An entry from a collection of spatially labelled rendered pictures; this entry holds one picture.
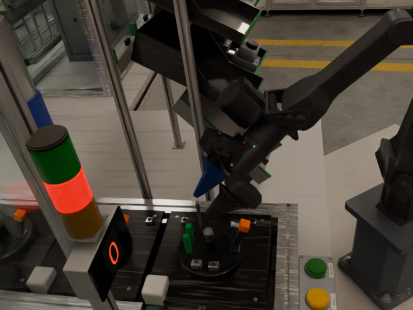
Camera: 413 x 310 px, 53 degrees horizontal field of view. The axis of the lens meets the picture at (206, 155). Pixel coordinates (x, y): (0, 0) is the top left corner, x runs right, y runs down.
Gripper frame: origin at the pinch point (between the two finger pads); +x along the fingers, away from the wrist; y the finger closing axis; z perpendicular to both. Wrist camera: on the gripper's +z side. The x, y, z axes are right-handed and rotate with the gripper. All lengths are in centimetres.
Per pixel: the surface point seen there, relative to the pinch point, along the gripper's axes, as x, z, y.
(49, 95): 35, 26, -120
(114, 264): 14.6, 10.7, 11.8
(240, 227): 2.5, -10.4, -1.2
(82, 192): 6.2, 22.1, 15.1
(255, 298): 10.2, -18.9, 5.6
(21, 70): 24, 39, -86
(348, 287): -0.9, -40.5, 0.4
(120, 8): -12, 25, -128
